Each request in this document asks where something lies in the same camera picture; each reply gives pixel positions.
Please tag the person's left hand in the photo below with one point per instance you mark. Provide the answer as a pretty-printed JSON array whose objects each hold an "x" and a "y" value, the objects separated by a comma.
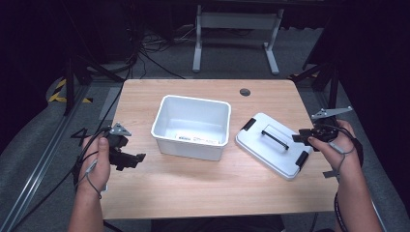
[{"x": 98, "y": 164}]

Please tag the black tripod stand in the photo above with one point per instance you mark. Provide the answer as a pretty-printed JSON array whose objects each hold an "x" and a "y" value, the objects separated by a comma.
[
  {"x": 325, "y": 77},
  {"x": 72, "y": 83}
]

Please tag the grey metal floor rail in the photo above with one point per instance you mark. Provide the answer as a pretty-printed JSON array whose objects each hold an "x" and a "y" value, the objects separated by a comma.
[{"x": 38, "y": 161}]

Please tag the dark round table grommet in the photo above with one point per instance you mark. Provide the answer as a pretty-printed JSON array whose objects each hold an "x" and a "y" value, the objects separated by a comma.
[{"x": 245, "y": 92}]

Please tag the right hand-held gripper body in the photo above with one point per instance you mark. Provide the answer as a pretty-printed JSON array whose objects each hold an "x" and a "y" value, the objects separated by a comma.
[{"x": 325, "y": 130}]

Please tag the white plastic storage box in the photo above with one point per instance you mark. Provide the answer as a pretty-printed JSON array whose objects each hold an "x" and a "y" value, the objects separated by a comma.
[{"x": 193, "y": 124}]

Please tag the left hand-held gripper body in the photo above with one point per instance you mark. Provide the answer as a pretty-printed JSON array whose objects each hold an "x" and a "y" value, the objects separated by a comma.
[{"x": 117, "y": 141}]

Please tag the person's right hand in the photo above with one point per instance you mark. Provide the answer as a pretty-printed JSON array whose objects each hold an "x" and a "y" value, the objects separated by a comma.
[{"x": 338, "y": 154}]

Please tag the grey metal stand frame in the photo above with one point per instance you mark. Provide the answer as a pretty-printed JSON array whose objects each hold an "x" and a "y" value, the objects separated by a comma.
[{"x": 238, "y": 21}]

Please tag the yellow black floor tape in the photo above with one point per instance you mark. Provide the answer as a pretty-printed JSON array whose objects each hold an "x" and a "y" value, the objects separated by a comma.
[{"x": 59, "y": 92}]

